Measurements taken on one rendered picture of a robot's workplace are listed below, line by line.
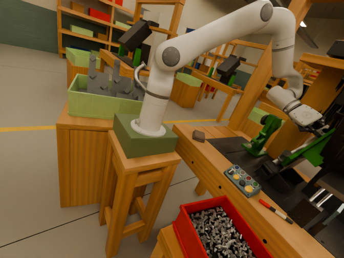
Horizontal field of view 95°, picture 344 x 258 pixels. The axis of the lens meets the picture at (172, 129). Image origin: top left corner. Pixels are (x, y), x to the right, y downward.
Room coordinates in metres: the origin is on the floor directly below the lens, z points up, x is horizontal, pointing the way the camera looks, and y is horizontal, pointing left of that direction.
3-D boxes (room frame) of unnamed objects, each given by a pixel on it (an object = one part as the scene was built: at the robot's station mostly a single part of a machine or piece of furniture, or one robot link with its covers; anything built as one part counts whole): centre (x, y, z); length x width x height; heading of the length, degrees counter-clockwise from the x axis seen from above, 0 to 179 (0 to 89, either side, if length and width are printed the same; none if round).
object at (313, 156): (0.66, -0.65, 1.17); 0.13 x 0.12 x 0.20; 39
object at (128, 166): (0.74, 0.12, 0.83); 0.32 x 0.32 x 0.04; 40
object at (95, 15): (6.24, 3.25, 1.14); 3.01 x 0.54 x 2.28; 133
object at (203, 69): (7.16, -0.18, 1.13); 2.48 x 0.54 x 2.27; 43
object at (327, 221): (0.48, -0.67, 0.97); 0.10 x 0.02 x 0.14; 129
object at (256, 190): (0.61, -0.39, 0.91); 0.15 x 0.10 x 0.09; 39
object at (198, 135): (0.93, -0.18, 0.91); 0.10 x 0.08 x 0.03; 179
